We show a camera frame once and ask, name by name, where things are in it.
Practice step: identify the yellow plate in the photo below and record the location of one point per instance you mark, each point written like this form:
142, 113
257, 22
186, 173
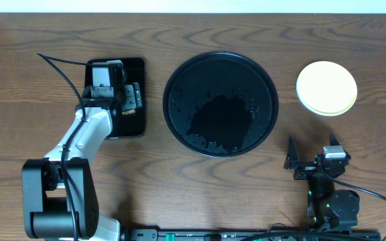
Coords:
326, 88

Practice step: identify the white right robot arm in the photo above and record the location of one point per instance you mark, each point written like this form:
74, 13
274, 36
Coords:
334, 210

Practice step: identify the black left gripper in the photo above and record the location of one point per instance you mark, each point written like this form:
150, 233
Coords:
133, 97

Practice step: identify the black rectangular tray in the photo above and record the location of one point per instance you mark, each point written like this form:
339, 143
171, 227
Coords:
123, 126

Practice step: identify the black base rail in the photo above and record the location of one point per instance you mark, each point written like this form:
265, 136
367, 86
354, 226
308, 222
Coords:
273, 235

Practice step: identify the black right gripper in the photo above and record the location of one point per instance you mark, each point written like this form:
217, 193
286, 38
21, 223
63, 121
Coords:
309, 169

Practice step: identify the yellow sponge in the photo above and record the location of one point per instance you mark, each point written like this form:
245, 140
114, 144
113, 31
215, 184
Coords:
131, 112

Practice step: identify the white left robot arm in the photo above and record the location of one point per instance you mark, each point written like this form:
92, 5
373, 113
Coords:
59, 197

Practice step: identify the black round tray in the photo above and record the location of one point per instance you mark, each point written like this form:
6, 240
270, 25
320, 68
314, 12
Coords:
220, 104

